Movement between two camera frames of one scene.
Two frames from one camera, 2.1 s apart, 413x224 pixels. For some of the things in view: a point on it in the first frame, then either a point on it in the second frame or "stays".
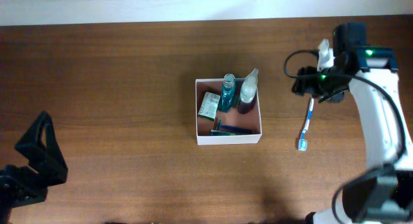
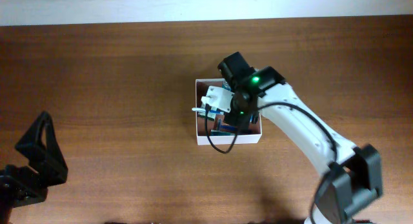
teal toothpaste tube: [219, 133] stays
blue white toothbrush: [302, 144] to [198, 109]
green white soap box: [209, 106] stays
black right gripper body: [303, 83] to [237, 119]
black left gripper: [35, 177] stays
